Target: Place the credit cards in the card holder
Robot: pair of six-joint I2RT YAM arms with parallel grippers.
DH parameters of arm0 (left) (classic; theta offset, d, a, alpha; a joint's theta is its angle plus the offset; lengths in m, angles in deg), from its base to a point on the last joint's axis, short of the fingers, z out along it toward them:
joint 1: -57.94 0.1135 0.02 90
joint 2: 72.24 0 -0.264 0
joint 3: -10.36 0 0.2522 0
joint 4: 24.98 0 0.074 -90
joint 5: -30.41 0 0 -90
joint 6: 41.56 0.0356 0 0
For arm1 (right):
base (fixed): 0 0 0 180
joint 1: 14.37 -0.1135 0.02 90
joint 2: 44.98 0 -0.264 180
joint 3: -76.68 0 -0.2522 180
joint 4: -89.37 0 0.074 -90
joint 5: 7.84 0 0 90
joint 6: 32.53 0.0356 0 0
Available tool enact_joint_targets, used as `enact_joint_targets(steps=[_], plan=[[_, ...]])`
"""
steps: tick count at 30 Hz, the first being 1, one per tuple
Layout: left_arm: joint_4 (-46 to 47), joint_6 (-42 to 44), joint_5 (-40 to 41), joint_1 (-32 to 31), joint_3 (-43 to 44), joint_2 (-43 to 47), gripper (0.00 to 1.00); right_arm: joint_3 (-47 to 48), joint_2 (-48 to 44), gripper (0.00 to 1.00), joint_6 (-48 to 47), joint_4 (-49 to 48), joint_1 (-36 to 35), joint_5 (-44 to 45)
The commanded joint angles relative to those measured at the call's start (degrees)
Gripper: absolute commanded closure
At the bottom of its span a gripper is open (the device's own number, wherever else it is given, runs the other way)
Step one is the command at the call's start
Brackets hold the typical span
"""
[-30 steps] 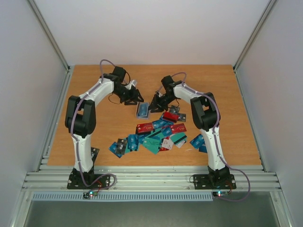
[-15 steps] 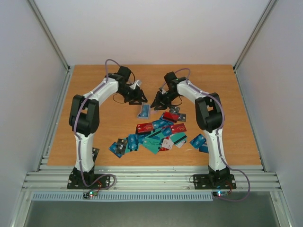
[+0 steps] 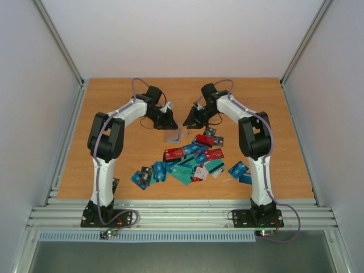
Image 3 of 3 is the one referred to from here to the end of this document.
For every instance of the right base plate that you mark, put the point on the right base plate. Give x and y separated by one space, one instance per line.
246 219

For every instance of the black card lone left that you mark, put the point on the black card lone left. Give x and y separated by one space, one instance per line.
115 184

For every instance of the red vip card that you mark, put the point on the red vip card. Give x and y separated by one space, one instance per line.
213 154
173 154

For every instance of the black card top right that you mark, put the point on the black card top right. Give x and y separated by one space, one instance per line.
209 132

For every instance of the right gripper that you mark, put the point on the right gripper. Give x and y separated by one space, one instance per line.
197 116

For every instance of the blue slotted cable duct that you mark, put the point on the blue slotted cable duct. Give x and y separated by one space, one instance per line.
147 236

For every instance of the blue card far right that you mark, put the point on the blue card far right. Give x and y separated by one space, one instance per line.
245 178

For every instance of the teal VIP card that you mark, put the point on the teal VIP card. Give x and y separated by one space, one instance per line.
183 173

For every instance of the black VIP card left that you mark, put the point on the black VIP card left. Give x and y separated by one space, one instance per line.
145 176

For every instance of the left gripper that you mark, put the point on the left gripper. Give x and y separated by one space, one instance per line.
168 124

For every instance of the white card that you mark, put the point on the white card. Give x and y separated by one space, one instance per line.
200 174

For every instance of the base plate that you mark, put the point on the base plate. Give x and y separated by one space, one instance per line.
125 219
246 219

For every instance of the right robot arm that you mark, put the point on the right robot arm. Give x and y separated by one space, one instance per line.
255 143

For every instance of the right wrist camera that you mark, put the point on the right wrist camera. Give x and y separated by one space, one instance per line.
198 106

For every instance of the red card upper right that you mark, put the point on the red card upper right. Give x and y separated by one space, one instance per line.
204 140

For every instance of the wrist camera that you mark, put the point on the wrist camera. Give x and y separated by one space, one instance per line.
198 106
166 107

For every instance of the left base plate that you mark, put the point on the left base plate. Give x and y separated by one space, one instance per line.
125 219

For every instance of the blue card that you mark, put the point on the blue card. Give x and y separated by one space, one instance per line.
238 170
135 179
245 178

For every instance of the blue card left bottom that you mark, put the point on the blue card left bottom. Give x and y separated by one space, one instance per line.
135 179

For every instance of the red VIP card upper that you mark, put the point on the red VIP card upper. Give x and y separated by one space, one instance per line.
173 154

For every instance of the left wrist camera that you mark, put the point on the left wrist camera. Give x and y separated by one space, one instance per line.
166 107

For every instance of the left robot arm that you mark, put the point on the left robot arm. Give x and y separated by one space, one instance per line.
105 143

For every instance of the red VIP card centre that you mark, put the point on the red VIP card centre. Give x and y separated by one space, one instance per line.
213 154

